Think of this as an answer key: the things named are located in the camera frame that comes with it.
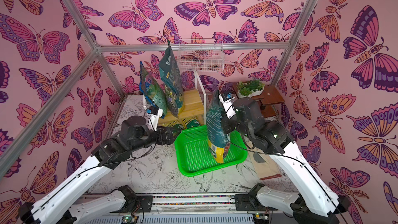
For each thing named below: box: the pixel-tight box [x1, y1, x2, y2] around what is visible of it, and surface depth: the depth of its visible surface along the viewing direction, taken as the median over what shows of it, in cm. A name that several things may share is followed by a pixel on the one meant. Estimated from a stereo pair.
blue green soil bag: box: [138, 61, 168, 119], surface depth 74 cm
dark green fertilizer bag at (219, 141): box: [206, 88, 232, 164], surface depth 68 cm
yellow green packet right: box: [185, 117, 201, 129], surface depth 97 cm
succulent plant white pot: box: [236, 78, 266, 98], surface depth 85 cm
